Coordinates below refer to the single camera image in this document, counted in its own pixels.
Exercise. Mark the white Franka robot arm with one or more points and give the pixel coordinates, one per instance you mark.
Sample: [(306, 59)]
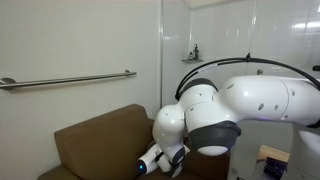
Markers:
[(260, 96)]

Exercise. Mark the white vertical corner trim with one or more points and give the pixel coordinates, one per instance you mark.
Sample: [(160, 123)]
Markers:
[(161, 50)]

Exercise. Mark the small shower corner shelf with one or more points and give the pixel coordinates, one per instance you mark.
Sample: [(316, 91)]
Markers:
[(192, 60)]

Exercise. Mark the small toiletry bottle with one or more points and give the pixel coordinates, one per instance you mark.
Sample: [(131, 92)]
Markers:
[(191, 56)]

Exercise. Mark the dark pump soap bottle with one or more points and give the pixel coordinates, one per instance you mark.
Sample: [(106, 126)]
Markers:
[(196, 53)]

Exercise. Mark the brown armchair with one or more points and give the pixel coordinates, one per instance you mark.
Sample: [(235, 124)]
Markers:
[(100, 143)]

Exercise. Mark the wooden board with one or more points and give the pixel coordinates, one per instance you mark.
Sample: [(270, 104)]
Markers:
[(273, 153)]

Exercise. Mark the purple clamp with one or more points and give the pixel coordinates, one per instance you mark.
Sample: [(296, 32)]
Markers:
[(275, 166)]

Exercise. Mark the metal wall grab bar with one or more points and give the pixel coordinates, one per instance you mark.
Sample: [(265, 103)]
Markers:
[(66, 80)]

